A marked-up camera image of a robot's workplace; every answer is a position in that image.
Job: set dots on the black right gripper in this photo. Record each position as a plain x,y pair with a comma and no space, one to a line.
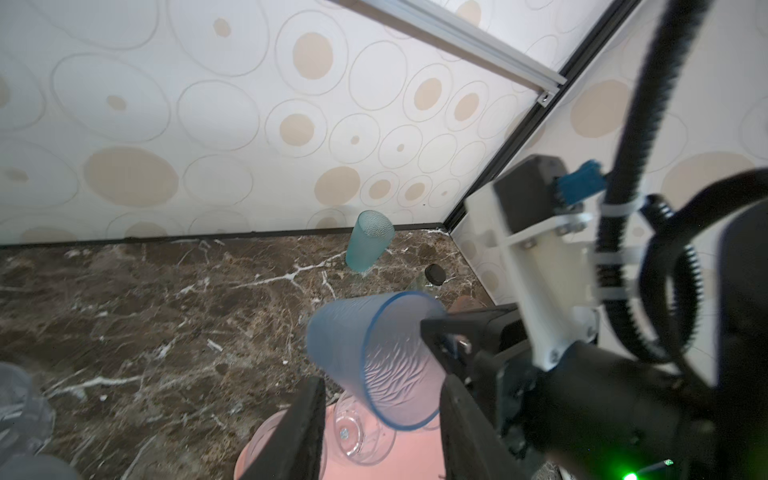
531,410

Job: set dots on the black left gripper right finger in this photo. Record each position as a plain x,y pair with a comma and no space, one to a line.
471,448

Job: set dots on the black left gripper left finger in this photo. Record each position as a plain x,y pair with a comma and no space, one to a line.
309,406

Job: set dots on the clear faceted glass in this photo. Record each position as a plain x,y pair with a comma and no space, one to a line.
358,434
283,450

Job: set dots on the tall blue frosted tumbler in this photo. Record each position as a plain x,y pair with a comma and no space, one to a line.
371,346

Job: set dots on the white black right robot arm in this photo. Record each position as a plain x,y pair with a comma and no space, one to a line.
602,416

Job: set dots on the pink plastic tray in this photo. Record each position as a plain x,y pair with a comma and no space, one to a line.
415,455

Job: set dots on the pink short plastic cup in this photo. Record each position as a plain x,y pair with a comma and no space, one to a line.
466,303

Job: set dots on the herb spice jar black lid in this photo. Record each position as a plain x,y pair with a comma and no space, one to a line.
430,279

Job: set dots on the tall teal textured tumbler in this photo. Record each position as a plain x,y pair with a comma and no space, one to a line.
371,236

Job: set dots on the frosted clear cup near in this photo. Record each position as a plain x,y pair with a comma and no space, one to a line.
27,418

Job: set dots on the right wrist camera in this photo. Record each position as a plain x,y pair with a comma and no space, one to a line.
536,189

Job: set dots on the aluminium rail back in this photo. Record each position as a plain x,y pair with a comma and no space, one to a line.
428,22

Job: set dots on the black corner frame post right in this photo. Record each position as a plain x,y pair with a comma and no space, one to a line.
599,36

